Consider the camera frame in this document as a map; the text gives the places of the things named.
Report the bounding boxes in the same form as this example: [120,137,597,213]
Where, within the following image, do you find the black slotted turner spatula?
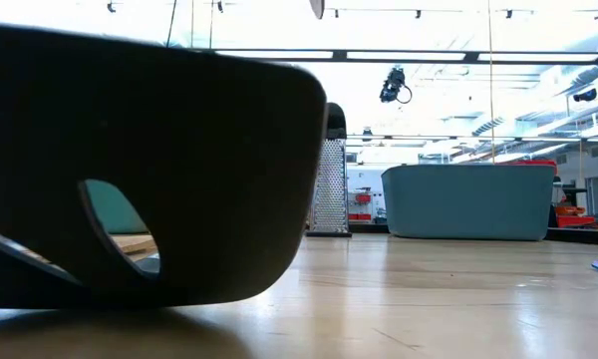
[0,18,329,311]

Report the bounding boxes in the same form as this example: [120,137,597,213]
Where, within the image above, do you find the blue plastic bin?
[380,163,558,242]

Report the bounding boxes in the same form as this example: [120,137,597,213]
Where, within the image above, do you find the black overhead camera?
[378,66,415,106]

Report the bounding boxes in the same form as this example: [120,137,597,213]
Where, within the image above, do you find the black overhead frame beam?
[193,47,598,67]

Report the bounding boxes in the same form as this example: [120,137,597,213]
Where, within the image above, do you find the red storage bins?
[554,204,597,229]

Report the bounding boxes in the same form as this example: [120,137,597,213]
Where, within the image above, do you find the black aluminium table frame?
[347,220,598,247]

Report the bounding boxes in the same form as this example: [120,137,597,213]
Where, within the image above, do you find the thin yellow vertical cord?
[486,0,496,165]

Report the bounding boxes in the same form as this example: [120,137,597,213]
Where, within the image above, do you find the black ceiling device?
[572,87,598,104]

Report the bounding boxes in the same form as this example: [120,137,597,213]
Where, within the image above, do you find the green plastic bin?
[83,179,150,236]

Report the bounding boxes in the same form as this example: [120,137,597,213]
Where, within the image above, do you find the metal box grater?
[306,101,353,239]

